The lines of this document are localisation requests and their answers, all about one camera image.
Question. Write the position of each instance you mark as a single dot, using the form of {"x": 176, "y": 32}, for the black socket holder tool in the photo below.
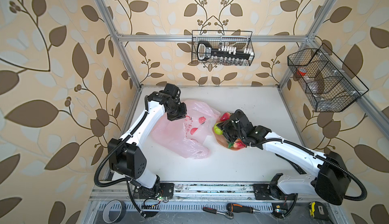
{"x": 205, "y": 51}

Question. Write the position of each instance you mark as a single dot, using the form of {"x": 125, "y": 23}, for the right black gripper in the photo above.
{"x": 225, "y": 125}

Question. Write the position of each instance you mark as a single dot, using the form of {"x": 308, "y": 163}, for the green toy pear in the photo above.
{"x": 217, "y": 130}

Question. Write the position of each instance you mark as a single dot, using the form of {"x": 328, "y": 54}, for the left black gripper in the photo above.
{"x": 182, "y": 113}

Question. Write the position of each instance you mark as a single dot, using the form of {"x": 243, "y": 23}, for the peach scalloped plastic plate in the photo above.
{"x": 221, "y": 140}

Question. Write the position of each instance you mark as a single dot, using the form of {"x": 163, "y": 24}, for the clear bottle red cap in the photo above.
{"x": 303, "y": 73}

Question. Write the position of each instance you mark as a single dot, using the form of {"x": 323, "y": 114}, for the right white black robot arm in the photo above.
{"x": 324, "y": 175}

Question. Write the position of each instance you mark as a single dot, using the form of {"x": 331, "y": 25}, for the black wire basket centre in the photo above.
{"x": 238, "y": 38}

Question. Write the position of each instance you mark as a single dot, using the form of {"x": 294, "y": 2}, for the black adjustable wrench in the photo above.
{"x": 295, "y": 166}

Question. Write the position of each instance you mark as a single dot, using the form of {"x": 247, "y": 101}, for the red toy strawberry top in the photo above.
{"x": 226, "y": 116}

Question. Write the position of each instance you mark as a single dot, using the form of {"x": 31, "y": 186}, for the yellow black tape measure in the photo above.
{"x": 319, "y": 211}

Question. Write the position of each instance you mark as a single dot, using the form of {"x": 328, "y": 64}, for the black wire basket right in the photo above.
{"x": 338, "y": 85}

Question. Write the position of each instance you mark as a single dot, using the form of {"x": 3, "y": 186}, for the red toy peach bottom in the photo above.
{"x": 237, "y": 145}

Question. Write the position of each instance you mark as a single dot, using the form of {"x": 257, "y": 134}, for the red black ratchet wrench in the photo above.
{"x": 229, "y": 215}

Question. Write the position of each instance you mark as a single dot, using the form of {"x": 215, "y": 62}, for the orange black screwdriver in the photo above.
{"x": 237, "y": 208}

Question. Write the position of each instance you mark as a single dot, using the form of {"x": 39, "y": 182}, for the pink plastic bag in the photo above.
{"x": 186, "y": 136}

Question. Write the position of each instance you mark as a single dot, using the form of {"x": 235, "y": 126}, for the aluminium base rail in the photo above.
{"x": 191, "y": 197}

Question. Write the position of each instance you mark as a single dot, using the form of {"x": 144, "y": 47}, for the black tape roll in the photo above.
{"x": 114, "y": 212}

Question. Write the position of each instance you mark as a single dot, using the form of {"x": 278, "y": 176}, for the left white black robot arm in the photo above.
{"x": 125, "y": 154}

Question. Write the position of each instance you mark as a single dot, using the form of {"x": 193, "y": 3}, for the black wire basket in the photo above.
{"x": 238, "y": 38}
{"x": 338, "y": 85}

